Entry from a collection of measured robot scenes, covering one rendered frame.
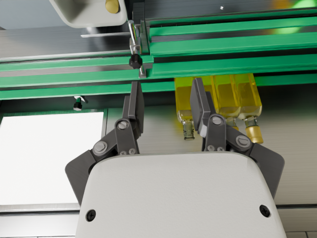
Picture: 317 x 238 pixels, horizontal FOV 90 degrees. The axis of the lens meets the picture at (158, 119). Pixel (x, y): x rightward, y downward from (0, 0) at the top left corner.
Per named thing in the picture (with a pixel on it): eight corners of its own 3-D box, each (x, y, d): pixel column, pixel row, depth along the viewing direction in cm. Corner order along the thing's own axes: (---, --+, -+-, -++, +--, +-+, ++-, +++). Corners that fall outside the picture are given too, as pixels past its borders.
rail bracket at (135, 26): (137, 55, 49) (137, 91, 44) (124, -2, 33) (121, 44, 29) (147, 55, 49) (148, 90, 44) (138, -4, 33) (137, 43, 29)
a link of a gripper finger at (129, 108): (102, 167, 13) (114, 104, 17) (141, 165, 13) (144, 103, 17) (85, 150, 10) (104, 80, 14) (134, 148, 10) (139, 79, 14)
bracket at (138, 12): (137, 33, 50) (136, 51, 47) (130, 2, 41) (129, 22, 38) (148, 33, 49) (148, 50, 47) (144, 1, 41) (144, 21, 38)
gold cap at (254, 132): (262, 125, 42) (266, 141, 40) (255, 129, 45) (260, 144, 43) (247, 126, 42) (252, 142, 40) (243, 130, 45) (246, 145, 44)
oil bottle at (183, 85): (172, 68, 56) (177, 126, 48) (173, 56, 50) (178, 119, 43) (188, 67, 55) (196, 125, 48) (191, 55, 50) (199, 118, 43)
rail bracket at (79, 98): (84, 85, 64) (79, 115, 60) (75, 74, 58) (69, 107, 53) (94, 84, 64) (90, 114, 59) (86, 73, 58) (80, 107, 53)
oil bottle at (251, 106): (223, 64, 54) (235, 123, 47) (229, 52, 49) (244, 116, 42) (239, 63, 54) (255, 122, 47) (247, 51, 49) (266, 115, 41)
